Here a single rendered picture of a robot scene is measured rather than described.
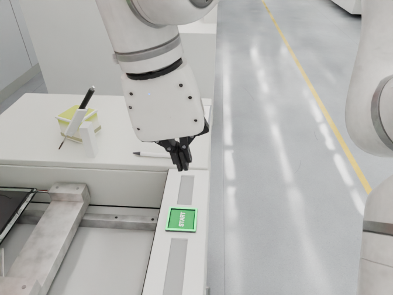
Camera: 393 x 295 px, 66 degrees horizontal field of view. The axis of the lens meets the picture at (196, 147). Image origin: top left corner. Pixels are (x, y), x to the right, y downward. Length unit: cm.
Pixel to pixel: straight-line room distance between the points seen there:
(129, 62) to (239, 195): 169
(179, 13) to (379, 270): 37
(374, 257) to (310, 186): 174
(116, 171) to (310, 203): 153
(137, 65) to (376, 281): 38
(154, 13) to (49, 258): 53
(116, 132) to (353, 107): 57
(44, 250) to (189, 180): 33
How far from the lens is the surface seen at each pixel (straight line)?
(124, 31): 36
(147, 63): 37
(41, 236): 74
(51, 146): 84
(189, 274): 52
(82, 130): 72
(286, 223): 190
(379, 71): 54
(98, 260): 74
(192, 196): 63
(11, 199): 83
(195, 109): 40
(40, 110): 102
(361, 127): 52
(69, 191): 77
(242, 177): 213
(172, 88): 39
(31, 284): 64
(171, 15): 30
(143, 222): 74
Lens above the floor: 141
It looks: 36 degrees down
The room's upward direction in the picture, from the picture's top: straight up
